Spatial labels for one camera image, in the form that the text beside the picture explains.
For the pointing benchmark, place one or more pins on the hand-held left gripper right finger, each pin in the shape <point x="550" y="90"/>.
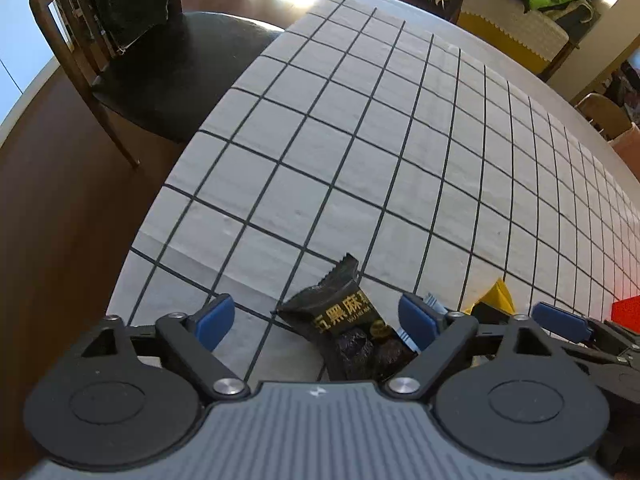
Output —
<point x="416" y="322"/>

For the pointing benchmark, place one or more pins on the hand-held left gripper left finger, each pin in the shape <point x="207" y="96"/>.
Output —
<point x="215" y="317"/>

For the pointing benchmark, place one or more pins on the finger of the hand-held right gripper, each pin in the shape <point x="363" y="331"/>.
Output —
<point x="560" y="321"/>

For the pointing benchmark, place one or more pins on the red cardboard box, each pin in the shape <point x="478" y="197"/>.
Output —
<point x="628" y="312"/>

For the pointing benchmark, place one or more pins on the white snack packet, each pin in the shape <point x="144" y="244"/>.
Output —
<point x="434" y="303"/>

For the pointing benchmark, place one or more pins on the yellow and black snack packet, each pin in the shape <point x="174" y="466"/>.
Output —
<point x="495" y="300"/>

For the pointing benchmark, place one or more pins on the checked tablecloth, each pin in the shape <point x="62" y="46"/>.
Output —
<point x="375" y="160"/>

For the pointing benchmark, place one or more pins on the wooden chair far side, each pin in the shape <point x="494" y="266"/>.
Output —
<point x="631" y="147"/>

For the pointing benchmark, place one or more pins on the tan chair back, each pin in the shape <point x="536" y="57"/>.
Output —
<point x="605" y="116"/>

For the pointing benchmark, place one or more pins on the wooden chair with dark seat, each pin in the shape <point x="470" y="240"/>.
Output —
<point x="165" y="85"/>

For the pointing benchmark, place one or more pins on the beige sofa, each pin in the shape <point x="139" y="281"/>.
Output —
<point x="510" y="30"/>

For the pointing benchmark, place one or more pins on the dark cloth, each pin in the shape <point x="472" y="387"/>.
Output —
<point x="130" y="5"/>

